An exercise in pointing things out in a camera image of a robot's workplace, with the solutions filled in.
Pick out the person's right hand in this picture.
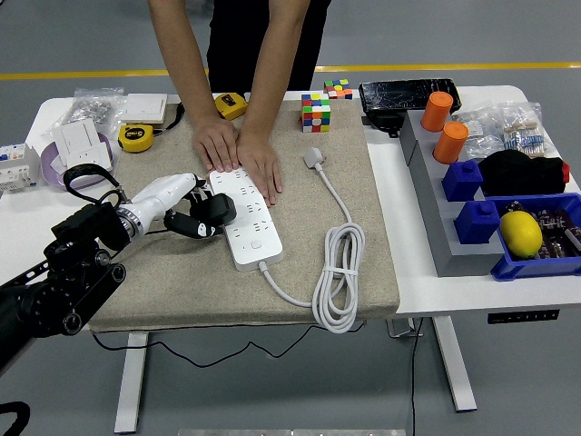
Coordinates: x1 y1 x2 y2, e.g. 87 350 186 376
192 115 241 173

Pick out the person's left hand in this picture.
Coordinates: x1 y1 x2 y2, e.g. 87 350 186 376
235 129 285 208

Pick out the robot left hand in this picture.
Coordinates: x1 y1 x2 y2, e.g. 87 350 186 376
129 172 226 241

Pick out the black plug with cord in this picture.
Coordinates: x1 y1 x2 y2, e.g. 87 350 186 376
90 193 367 368

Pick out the white power strip with cord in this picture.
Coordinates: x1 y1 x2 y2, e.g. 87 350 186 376
208 145 367 335

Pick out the large puzzle cube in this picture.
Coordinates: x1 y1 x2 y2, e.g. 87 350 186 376
300 93 332 134

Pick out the beige mat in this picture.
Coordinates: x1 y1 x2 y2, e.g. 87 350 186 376
88 99 401 332

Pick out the small puzzle cube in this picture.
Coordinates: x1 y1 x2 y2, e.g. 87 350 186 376
322 79 354 101

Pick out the clear bag of metal parts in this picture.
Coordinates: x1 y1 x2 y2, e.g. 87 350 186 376
43 86 126 140

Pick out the purple plate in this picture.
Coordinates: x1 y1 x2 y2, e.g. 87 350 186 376
39 131 120 192

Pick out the person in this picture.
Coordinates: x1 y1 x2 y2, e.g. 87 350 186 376
206 0 332 94

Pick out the white circuit breaker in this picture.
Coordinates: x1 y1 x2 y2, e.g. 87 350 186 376
0 143 41 194

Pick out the black wrapped box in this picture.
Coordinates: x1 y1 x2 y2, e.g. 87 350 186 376
358 78 463 124

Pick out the grey stepped stand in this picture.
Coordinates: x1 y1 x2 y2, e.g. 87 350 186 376
398 108 518 278

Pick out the orange cylinder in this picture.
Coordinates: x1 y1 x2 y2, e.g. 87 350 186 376
431 121 470 165
419 91 455 134

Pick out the white table leg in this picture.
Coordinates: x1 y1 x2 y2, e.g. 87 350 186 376
430 315 478 413
113 331 150 435

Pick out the blue block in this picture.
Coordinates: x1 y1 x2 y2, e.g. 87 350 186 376
453 199 503 246
440 159 485 203

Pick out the clear bag of small parts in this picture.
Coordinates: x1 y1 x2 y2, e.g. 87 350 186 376
451 106 507 163

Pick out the black cloth with red tag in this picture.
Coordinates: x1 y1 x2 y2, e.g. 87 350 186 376
478 148 572 198

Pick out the clear bag of resistors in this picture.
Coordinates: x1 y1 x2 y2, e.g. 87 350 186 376
492 102 559 160

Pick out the yellow lemon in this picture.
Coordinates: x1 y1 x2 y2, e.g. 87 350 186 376
498 211 545 261

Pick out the blue plastic bin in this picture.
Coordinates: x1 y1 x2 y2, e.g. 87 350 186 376
489 192 581 282

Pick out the black desk control panel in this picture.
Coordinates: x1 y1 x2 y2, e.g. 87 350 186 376
487 309 561 325

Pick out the yellow tape measure with strap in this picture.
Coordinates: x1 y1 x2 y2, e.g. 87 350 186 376
116 103 185 154

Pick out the white wall switch panel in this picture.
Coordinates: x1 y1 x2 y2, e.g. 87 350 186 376
120 93 170 126

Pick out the grey metal bracket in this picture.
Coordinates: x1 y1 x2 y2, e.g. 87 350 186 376
385 316 424 340

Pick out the black hanging cable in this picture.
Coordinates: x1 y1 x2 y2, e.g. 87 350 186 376
409 317 424 436

